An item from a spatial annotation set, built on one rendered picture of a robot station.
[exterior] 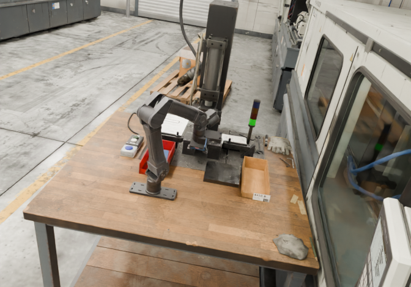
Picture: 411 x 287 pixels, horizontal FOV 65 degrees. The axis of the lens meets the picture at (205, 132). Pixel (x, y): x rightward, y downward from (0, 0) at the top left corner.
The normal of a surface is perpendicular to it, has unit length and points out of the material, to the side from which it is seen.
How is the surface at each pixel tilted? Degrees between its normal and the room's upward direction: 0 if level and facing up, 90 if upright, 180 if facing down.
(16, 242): 0
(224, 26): 90
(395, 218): 7
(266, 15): 90
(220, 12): 90
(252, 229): 0
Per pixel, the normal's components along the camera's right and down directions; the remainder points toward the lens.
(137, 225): 0.13, -0.88
